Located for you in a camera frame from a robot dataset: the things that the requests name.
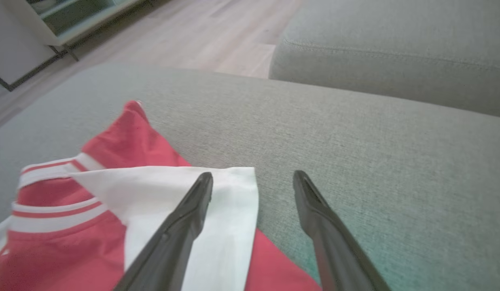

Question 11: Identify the white cabinet with black frame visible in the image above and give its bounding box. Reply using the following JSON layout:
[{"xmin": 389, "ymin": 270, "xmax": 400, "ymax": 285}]
[{"xmin": 0, "ymin": 0, "xmax": 153, "ymax": 92}]

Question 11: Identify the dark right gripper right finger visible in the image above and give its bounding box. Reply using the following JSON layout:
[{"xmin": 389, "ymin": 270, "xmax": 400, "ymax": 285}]
[{"xmin": 292, "ymin": 170, "xmax": 393, "ymax": 291}]

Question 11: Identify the grey sofa seat cushion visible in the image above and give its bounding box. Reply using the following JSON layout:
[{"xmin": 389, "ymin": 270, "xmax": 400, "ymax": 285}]
[
  {"xmin": 269, "ymin": 0, "xmax": 500, "ymax": 119},
  {"xmin": 0, "ymin": 63, "xmax": 500, "ymax": 291}
]

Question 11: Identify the red white basketball jersey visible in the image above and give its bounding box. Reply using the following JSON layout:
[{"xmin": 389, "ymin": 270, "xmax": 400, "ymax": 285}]
[{"xmin": 0, "ymin": 100, "xmax": 323, "ymax": 291}]

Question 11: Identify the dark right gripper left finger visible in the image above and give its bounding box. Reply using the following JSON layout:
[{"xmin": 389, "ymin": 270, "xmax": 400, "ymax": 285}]
[{"xmin": 112, "ymin": 172, "xmax": 214, "ymax": 291}]

